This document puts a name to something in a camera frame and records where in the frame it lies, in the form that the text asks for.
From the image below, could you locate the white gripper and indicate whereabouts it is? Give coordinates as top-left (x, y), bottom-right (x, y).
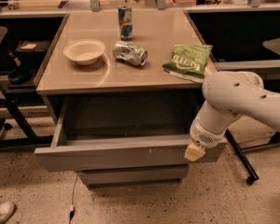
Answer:
top-left (184, 120), bottom-right (224, 161)

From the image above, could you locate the grey top drawer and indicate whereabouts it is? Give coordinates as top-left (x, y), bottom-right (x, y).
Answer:
top-left (34, 96), bottom-right (228, 173)

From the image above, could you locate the grey drawer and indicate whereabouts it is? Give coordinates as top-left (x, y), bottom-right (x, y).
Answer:
top-left (79, 164), bottom-right (189, 189)
top-left (34, 96), bottom-right (228, 173)

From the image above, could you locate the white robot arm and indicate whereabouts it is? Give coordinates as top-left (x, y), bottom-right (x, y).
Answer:
top-left (185, 72), bottom-right (280, 161)

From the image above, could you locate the grey bottom drawer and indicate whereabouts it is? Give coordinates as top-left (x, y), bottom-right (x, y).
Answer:
top-left (79, 164), bottom-right (189, 189)

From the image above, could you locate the grey drawer cabinet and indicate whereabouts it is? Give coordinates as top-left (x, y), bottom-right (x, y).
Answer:
top-left (36, 9), bottom-right (217, 117)

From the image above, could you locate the black rolling stand base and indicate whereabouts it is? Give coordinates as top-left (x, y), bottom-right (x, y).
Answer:
top-left (225, 130), bottom-right (280, 186)

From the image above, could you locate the green chip bag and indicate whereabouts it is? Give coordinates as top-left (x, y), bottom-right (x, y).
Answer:
top-left (162, 45), bottom-right (213, 83)

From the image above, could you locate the crushed silver can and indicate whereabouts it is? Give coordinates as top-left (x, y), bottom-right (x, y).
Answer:
top-left (113, 41), bottom-right (147, 66)

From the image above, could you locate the white paper bowl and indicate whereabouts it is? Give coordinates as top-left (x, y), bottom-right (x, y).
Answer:
top-left (63, 39), bottom-right (105, 65)

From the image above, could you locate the upright blue energy drink can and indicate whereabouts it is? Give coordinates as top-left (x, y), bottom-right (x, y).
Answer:
top-left (118, 5), bottom-right (133, 41)

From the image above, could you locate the black object on shelf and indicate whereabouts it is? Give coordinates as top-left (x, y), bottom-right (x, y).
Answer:
top-left (7, 67), bottom-right (32, 84)

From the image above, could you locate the dark box with note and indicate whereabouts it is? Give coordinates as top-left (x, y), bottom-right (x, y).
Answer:
top-left (16, 40), bottom-right (50, 53)

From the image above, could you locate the white shoe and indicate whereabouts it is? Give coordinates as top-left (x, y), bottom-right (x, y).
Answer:
top-left (0, 202), bottom-right (16, 224)

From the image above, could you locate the cable with plug on floor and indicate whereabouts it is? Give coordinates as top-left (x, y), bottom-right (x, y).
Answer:
top-left (67, 171), bottom-right (80, 224)

